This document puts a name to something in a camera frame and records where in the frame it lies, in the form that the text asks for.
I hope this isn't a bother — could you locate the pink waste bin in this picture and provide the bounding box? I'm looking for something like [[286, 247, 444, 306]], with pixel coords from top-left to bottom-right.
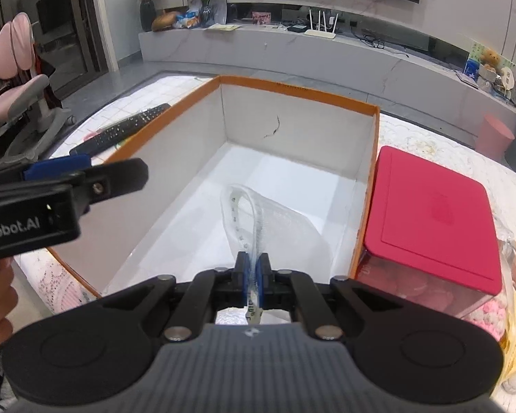
[[475, 114, 516, 158]]

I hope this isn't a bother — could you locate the checked lemon print tablecloth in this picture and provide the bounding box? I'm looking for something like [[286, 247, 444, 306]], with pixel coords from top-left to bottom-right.
[[39, 73, 216, 168]]

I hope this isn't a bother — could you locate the dark blue vase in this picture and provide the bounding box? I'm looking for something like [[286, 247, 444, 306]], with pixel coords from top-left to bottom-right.
[[140, 0, 157, 32]]

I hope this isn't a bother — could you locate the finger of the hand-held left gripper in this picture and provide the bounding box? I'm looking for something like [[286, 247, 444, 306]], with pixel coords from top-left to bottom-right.
[[71, 158, 149, 205], [23, 155, 92, 182]]

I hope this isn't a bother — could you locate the white router with antennas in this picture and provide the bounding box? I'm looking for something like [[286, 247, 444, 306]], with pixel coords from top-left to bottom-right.
[[304, 9, 340, 39]]

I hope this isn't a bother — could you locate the blue snack bag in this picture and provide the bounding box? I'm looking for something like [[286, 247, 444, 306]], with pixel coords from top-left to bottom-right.
[[175, 10, 203, 29]]

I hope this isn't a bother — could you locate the orange rimmed cardboard box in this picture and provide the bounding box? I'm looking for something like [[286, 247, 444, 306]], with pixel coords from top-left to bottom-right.
[[47, 75, 380, 310]]

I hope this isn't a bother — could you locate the black cable bundle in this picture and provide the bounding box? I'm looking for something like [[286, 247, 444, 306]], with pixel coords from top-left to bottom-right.
[[361, 28, 410, 57]]

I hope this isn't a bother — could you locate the pink white lace tablecloth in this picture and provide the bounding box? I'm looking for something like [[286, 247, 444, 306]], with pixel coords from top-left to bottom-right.
[[13, 112, 516, 323]]

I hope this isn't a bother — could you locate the grey marble television console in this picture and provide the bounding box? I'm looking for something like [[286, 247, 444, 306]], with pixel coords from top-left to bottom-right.
[[138, 23, 516, 140]]

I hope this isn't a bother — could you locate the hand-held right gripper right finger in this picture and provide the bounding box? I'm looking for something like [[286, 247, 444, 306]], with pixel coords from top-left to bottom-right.
[[256, 252, 402, 341]]

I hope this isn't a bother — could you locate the brown round gourd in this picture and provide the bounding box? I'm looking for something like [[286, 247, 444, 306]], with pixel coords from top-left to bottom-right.
[[151, 10, 181, 32]]

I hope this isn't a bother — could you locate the clear container with red lid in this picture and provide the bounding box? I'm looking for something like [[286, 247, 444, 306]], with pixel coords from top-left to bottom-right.
[[355, 145, 504, 320]]

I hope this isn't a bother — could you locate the dark glass sliding door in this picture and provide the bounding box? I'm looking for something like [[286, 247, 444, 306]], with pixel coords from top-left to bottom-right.
[[34, 0, 118, 91]]

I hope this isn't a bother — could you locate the clear bubble plastic bag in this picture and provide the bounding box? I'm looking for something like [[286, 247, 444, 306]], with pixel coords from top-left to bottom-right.
[[221, 184, 334, 324]]

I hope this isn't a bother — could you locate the white round desk fan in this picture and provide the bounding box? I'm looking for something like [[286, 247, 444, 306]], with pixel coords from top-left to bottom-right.
[[496, 66, 516, 92]]

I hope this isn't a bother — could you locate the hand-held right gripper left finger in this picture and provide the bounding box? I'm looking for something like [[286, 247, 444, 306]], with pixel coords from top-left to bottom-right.
[[103, 252, 247, 341]]

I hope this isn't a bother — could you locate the brown teddy bear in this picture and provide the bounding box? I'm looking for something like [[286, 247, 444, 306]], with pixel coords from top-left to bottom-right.
[[479, 49, 502, 74]]

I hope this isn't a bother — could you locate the pink desk chair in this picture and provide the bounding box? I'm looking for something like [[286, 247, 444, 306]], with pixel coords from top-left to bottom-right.
[[0, 12, 76, 168]]

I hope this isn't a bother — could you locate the black remote control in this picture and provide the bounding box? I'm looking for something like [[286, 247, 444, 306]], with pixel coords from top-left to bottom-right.
[[69, 103, 172, 158]]

